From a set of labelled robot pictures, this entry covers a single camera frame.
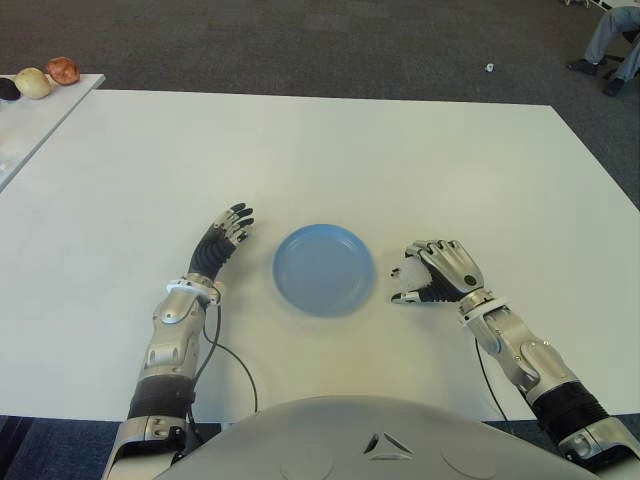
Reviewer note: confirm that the grey robot torso shell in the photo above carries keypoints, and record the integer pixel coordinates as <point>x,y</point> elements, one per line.
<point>325,425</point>

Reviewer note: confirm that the white square charger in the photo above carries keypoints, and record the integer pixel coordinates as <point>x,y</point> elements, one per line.
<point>412,275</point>

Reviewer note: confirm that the seated person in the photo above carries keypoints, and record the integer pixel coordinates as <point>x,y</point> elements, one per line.
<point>600,40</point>

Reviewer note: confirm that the blue round plate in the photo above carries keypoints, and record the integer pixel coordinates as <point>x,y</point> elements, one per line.
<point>324,270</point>

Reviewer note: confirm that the white side table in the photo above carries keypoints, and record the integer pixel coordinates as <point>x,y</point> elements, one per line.
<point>35,125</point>

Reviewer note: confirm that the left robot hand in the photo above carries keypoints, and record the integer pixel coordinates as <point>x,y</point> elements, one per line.
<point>212,252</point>

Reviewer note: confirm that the black round object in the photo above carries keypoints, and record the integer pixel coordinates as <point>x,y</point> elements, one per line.
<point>9,91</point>

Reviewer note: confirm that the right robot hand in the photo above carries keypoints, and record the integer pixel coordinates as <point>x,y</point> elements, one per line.
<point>452,272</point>

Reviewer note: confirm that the brown round bread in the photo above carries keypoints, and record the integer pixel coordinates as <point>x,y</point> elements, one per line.
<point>63,70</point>

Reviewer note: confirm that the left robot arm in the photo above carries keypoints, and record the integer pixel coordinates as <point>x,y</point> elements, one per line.
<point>170,330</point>

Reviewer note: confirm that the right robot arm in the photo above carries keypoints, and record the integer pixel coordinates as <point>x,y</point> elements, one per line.
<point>540,360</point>

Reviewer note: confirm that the beige round fruit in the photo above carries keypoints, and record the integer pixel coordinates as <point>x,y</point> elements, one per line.
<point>34,83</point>

